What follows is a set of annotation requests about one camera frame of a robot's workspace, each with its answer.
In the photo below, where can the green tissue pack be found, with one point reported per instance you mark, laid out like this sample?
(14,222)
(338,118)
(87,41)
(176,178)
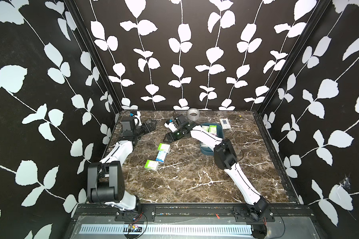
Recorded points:
(205,127)
(151,165)
(164,147)
(212,129)

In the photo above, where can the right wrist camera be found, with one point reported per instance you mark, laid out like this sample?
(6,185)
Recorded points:
(176,122)

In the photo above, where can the blue tissue pack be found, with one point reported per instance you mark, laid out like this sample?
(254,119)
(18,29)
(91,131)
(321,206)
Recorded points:
(161,156)

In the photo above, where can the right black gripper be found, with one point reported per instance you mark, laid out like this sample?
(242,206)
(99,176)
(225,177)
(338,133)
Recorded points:
(168,134)

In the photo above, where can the black front rail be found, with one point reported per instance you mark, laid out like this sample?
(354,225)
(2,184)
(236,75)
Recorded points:
(238,211)

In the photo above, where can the small circuit board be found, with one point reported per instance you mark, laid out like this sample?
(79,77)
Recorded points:
(133,229)

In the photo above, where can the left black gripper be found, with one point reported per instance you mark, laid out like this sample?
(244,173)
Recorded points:
(151,127)

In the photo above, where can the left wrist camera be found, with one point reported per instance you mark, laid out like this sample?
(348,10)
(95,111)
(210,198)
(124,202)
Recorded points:
(131,122)

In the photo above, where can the clear tape roll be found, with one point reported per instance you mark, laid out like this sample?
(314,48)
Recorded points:
(193,114)

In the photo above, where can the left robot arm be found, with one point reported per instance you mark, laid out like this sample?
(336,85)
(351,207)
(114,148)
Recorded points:
(105,181)

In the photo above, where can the teal storage box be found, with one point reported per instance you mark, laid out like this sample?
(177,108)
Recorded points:
(206,140)

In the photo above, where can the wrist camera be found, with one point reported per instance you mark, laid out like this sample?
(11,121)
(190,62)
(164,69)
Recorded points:
(131,122)
(176,122)

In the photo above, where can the white perforated strip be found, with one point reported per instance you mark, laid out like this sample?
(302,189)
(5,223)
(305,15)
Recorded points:
(181,230)

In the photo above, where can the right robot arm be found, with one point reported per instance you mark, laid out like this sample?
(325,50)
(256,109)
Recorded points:
(225,158)

